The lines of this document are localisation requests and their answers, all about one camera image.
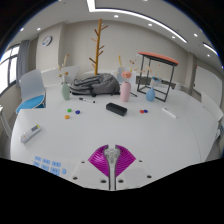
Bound round wall clock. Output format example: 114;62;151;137
41;35;53;47

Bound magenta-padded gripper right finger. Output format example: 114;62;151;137
114;144;154;191

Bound black frame stool, orange top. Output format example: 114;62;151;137
136;51;180;103

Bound white chair with blue seat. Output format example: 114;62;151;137
14;68;47;115

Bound grey curtain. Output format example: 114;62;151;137
16;39;31;88

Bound round ceiling spotlights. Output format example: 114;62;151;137
18;0;218;58

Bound long ceiling light strip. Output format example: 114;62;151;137
85;0;189;44

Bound white flat bar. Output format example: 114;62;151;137
161;106;178;120

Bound blue vase with stems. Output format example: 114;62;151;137
144;64;161;103

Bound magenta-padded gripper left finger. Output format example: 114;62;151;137
68;144;113;191

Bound white wall board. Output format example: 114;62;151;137
194;64;224;108

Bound pink vase with flowers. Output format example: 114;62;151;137
117;54;135;103

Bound black marker pen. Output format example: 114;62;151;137
78;96;96;104

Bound window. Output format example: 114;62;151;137
0;44;20;96

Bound black rectangular box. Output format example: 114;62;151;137
105;102;129;117

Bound small clear white charger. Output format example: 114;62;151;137
103;147;122;178

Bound white remote control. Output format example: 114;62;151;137
19;123;43;144

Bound grey backpack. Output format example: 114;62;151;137
69;73;122;98

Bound green vase with dried flowers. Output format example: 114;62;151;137
57;53;72;101

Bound wooden coat rack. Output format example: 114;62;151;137
88;18;109;76

